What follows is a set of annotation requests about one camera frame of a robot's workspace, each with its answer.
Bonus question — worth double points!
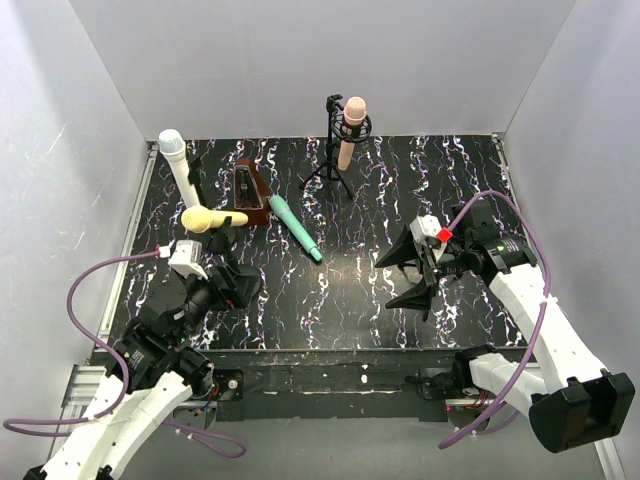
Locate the black tripod clip stand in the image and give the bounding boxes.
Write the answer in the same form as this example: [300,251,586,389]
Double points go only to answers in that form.
[393,265,463,322]

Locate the black round-base clip stand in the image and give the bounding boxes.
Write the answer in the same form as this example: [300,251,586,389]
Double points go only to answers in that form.
[188,155,209,208]
[207,227,243,287]

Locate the yellow microphone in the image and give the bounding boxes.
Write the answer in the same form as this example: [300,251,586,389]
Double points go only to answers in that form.
[181,205,249,233]

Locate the mint green microphone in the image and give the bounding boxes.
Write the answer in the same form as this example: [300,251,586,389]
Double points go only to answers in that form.
[269,195,323,263]

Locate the pink microphone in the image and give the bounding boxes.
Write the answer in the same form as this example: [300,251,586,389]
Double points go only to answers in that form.
[337,96,367,171]

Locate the white microphone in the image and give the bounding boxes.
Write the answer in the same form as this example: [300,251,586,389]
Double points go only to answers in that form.
[158,129,202,208]

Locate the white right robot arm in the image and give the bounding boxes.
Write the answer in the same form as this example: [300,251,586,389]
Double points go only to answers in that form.
[376,190,635,453]

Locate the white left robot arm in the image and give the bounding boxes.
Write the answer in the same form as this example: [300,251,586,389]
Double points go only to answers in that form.
[25,265,262,479]

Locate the brown wooden metronome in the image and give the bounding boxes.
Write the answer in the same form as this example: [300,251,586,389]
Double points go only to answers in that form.
[233,159,271,226]

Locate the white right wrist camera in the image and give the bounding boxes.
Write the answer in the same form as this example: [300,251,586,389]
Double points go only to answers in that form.
[409,215,447,263]

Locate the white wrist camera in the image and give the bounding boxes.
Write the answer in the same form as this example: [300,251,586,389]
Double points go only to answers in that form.
[409,215,447,263]
[168,240,208,280]

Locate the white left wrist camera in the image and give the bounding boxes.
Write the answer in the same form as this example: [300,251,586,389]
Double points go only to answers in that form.
[168,240,208,280]

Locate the black tripod shock-mount stand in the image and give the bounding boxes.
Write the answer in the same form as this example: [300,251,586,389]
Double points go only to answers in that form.
[299,94,372,200]

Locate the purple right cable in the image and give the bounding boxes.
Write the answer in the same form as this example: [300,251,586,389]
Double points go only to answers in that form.
[437,190,554,449]

